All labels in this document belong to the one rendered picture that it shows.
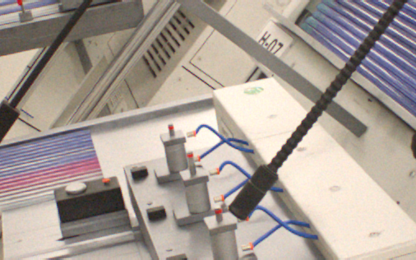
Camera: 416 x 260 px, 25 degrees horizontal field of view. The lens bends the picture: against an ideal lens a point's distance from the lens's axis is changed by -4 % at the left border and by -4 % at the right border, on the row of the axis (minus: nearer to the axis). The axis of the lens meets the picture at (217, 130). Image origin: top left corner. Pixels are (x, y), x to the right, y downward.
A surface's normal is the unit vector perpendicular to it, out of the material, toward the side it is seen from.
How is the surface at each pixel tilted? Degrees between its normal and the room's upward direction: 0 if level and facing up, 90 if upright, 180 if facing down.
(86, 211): 90
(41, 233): 48
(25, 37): 90
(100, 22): 90
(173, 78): 90
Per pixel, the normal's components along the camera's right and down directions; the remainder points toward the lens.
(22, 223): -0.15, -0.92
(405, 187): -0.77, -0.53
